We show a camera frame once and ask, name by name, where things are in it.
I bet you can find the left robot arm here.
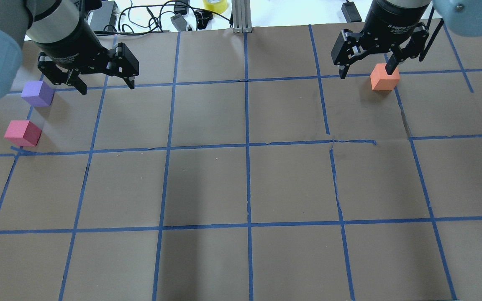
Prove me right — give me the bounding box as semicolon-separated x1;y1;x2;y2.
0;0;139;98

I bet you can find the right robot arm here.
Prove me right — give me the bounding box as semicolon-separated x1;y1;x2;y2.
331;0;482;79

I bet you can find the orange foam block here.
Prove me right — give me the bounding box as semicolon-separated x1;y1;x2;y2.
370;63;400;91

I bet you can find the small black adapter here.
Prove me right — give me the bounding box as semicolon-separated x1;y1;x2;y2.
341;0;363;23

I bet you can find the purple foam block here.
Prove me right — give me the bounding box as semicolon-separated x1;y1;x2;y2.
21;80;55;107

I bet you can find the yellow tape roll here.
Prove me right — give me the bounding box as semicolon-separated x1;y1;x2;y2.
202;0;228;14

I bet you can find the aluminium frame post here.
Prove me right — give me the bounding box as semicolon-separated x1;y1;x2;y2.
231;0;253;34

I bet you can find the pink foam block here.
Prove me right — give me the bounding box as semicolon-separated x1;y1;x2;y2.
4;120;42;147

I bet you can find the black power adapter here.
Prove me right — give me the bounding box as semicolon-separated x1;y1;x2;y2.
88;0;118;32

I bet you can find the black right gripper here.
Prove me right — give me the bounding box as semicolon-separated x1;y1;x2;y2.
331;0;429;79

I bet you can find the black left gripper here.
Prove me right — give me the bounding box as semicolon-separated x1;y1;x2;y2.
32;19;139;95

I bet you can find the black cable bundle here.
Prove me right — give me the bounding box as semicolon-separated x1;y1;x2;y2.
99;0;232;36

